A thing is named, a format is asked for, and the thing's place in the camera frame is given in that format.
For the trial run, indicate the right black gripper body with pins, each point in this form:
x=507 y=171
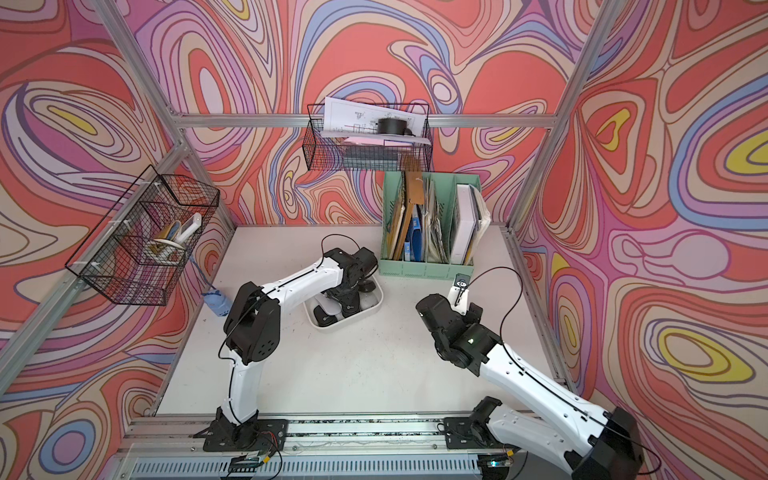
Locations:
x=470 y=317

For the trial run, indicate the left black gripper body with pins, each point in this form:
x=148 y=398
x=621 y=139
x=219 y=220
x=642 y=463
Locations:
x=346 y=295

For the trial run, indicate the white plastic storage box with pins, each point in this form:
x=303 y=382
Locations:
x=371 y=301

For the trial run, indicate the black mouse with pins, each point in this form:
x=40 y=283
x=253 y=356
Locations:
x=322 y=318

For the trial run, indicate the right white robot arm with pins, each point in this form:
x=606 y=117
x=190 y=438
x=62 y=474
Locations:
x=579 y=437

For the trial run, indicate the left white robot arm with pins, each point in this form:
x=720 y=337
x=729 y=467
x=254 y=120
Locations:
x=253 y=328

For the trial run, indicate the green file organizer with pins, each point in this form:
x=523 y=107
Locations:
x=445 y=186

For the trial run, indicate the brown folder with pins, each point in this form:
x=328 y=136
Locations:
x=410 y=196

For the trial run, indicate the white book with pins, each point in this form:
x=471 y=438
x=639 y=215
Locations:
x=471 y=219

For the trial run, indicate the blue pencil case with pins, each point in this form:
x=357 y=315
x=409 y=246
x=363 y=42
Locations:
x=217 y=302

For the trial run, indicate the black tape roll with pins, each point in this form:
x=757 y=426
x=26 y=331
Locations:
x=393 y=126

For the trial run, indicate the white papers in basket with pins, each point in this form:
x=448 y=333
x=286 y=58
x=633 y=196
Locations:
x=356 y=124

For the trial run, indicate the white item in basket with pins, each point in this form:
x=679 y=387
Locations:
x=188 y=229

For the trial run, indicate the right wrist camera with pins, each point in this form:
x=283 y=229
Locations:
x=462 y=281

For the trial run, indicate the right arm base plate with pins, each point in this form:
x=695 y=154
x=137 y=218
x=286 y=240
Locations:
x=462 y=433

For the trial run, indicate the back wire basket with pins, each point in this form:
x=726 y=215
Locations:
x=323 y=154

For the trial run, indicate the wire basket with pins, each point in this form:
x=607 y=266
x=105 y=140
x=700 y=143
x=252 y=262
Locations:
x=134 y=260
x=323 y=154

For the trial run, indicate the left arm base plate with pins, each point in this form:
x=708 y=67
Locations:
x=254 y=435

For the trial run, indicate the left wire basket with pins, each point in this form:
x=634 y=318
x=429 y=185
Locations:
x=134 y=260

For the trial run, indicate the front aluminium rail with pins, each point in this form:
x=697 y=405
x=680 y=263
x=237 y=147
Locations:
x=387 y=446

